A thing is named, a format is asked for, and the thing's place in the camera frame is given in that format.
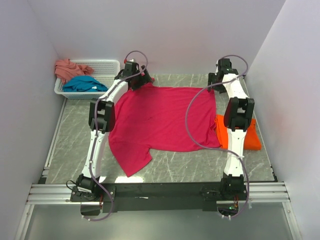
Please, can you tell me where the magenta t-shirt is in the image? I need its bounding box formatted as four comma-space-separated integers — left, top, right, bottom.
108, 83, 220, 177

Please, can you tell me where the teal blue t-shirt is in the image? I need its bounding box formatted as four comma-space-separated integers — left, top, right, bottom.
62, 75, 108, 93

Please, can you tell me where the white plastic basket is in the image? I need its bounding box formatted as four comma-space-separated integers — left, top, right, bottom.
54, 59, 121, 100

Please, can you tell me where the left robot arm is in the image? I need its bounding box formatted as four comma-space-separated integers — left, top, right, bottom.
71, 60, 153, 201

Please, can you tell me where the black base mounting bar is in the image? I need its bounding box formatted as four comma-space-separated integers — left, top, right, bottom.
69, 181, 251, 216

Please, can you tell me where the salmon pink t-shirt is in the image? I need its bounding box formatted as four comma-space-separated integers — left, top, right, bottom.
54, 58, 94, 85

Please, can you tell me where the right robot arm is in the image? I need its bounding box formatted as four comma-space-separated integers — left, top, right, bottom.
207, 55, 255, 200

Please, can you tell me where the folded orange t-shirt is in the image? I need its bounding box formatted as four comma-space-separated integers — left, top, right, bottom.
215, 114, 262, 151

